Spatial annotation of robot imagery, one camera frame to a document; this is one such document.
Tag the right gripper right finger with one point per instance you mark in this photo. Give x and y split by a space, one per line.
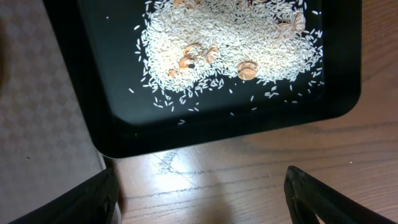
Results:
310 200

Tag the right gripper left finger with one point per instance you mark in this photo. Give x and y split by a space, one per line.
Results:
93 201

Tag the rice and food scraps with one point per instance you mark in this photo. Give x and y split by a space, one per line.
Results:
187 47

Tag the black waste tray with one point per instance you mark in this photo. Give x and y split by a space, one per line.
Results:
99 41

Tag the brown serving tray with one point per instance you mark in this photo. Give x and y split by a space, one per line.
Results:
45 146

